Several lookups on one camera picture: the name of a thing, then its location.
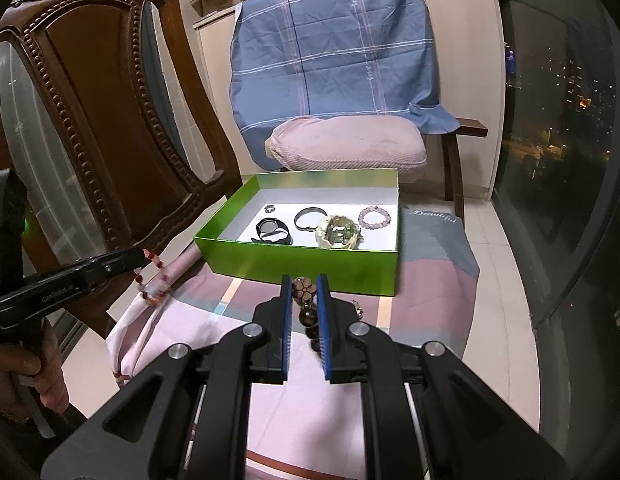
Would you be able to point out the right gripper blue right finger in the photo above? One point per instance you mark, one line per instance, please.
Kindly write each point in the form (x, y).
(425, 413)

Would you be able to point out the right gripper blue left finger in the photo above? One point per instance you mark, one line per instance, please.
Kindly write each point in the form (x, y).
(185, 416)

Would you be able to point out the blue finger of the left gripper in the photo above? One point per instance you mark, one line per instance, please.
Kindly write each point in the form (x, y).
(114, 263)

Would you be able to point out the black wrist watch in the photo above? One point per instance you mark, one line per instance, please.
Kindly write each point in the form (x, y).
(272, 231)

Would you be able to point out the cream white wrist watch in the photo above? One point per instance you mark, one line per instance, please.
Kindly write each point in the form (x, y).
(338, 232)

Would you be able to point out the person's left hand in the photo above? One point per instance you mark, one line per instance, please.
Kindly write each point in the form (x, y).
(45, 370)

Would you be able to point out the pink plaid cloth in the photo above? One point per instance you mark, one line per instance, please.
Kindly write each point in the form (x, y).
(304, 385)

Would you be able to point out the carved wooden chair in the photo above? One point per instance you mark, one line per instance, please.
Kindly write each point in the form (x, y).
(101, 171)

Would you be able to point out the green cardboard box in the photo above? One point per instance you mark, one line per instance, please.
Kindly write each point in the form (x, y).
(303, 199)

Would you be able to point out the pink cushion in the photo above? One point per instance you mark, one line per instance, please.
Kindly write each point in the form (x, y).
(350, 142)

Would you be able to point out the blue plaid cloth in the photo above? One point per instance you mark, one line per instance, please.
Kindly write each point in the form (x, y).
(329, 58)

